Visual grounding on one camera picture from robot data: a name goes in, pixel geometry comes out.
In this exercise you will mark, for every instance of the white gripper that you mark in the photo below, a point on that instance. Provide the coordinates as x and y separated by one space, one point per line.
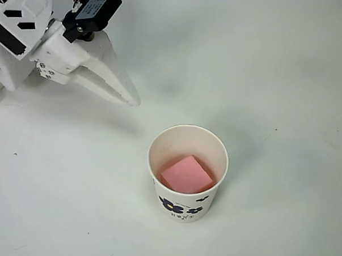
67 55

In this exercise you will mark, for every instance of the pink foam block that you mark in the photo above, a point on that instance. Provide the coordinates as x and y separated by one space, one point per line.
186 174

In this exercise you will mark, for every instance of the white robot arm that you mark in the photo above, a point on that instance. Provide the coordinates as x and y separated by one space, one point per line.
19 22

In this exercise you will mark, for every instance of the white paper cup flower print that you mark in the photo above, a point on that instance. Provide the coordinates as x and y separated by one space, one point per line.
187 140

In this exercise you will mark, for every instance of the black camera box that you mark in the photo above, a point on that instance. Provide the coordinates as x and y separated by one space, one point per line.
96 11

